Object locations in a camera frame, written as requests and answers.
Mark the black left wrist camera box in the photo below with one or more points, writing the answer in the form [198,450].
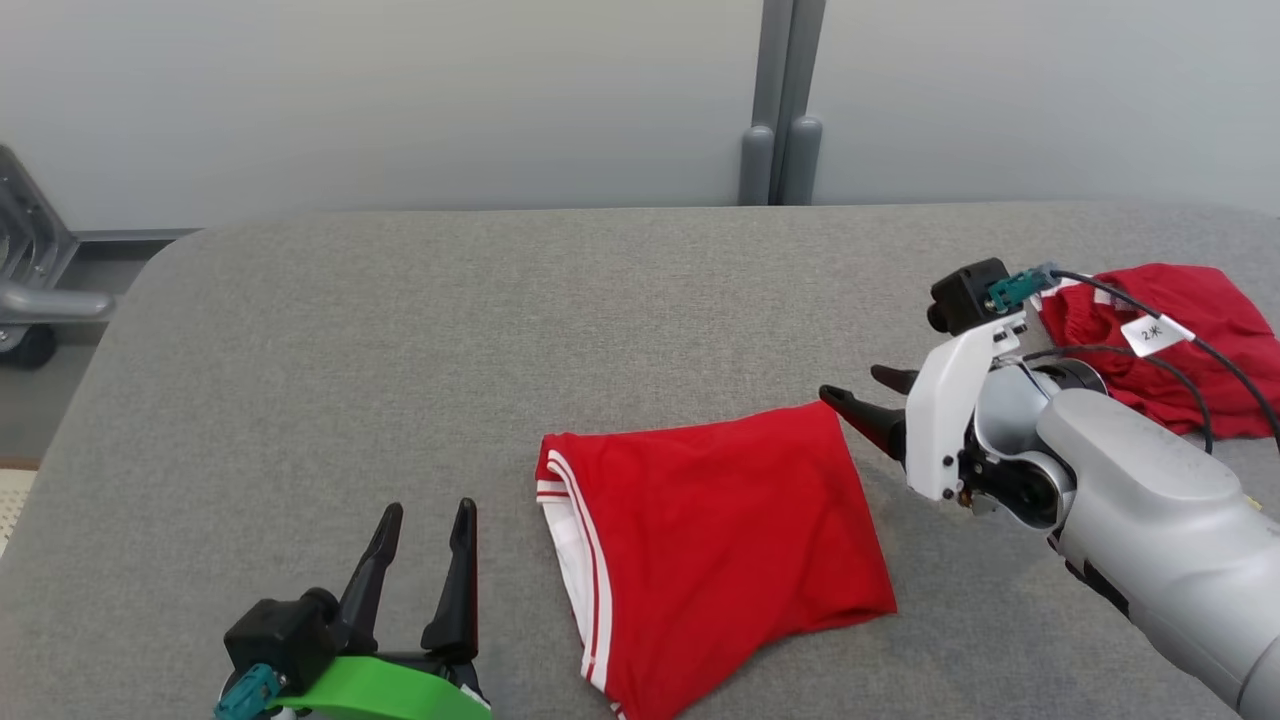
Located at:
[275,640]

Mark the grey metal cart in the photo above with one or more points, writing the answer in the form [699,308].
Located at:
[30,270]

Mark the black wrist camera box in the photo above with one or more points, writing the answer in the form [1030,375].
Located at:
[275,640]
[965,295]

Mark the beige floor mat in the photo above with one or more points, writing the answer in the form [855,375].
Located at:
[12,505]

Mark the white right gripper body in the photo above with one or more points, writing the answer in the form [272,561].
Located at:
[950,410]

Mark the red Bulls 23 jersey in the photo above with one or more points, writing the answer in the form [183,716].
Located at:
[720,540]

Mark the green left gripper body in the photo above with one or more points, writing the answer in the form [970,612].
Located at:
[380,690]

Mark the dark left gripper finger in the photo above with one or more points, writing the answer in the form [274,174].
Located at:
[370,580]
[455,580]

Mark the red shorts white stripe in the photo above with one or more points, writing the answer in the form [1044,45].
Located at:
[1190,350]

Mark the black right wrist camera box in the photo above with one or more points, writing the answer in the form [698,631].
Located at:
[965,295]

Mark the grey round-capped partition post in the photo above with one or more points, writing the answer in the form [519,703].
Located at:
[803,150]
[757,150]

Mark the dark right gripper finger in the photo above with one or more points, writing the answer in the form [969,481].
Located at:
[895,378]
[870,420]

